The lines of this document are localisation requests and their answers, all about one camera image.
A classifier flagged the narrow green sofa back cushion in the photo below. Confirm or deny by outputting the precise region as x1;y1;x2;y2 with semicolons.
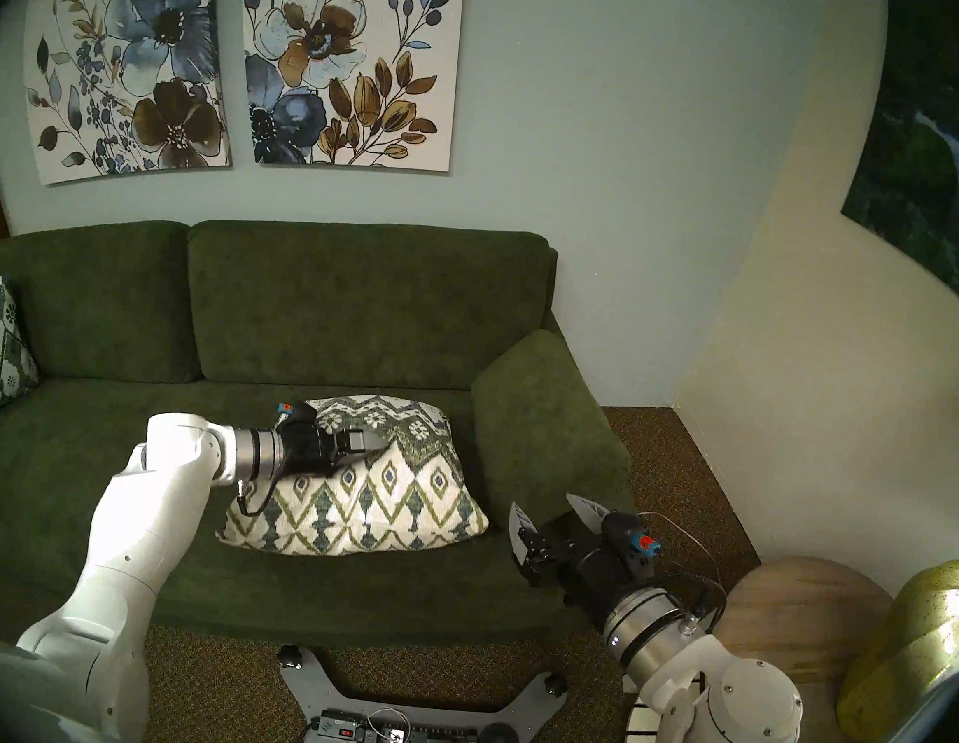
0;207;215;391

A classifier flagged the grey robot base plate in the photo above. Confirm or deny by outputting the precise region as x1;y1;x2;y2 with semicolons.
268;644;573;743

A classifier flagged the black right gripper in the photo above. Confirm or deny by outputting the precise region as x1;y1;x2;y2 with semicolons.
502;488;645;629

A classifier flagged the wide green sofa back cushion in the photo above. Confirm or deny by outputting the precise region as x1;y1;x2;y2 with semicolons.
177;205;559;410

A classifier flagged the left floral wall painting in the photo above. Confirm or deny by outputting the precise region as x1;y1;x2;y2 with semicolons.
11;0;245;201

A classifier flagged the thin white looped cable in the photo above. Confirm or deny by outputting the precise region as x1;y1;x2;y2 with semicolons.
364;706;415;743

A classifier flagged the yellow-green speckled lamp base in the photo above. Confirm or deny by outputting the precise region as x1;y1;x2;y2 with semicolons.
833;551;959;743

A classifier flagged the thin pale floor cord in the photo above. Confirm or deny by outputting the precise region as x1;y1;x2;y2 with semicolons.
638;510;731;573

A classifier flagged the floral wall painting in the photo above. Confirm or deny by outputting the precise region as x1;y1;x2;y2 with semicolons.
225;0;464;180
11;0;245;201

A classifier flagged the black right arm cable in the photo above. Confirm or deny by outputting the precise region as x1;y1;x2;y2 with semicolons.
658;569;731;636

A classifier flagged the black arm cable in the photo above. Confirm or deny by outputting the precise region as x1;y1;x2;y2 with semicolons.
231;471;284;520
658;569;731;636

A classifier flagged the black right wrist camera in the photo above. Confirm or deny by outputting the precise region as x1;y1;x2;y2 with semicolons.
597;510;667;568

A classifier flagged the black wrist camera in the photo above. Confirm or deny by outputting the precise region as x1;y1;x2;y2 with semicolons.
275;399;322;439
597;510;667;568

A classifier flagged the waterfall forest wall poster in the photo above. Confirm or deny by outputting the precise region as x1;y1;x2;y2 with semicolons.
831;0;959;343

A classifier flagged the right floral wall painting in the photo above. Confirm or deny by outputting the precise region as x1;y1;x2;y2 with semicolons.
225;0;464;180

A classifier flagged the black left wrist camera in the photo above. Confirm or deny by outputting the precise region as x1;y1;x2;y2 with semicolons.
275;399;322;439

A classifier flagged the green fabric sofa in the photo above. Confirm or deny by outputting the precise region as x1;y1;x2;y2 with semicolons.
0;190;660;672

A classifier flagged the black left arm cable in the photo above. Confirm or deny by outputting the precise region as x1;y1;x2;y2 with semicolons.
231;471;284;520

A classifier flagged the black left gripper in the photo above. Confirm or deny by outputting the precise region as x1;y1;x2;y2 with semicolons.
277;422;387;485

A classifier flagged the black power strip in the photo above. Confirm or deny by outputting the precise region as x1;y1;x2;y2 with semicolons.
310;710;481;743

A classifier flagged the round wooden side table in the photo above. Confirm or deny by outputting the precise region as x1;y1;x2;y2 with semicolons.
702;549;901;743

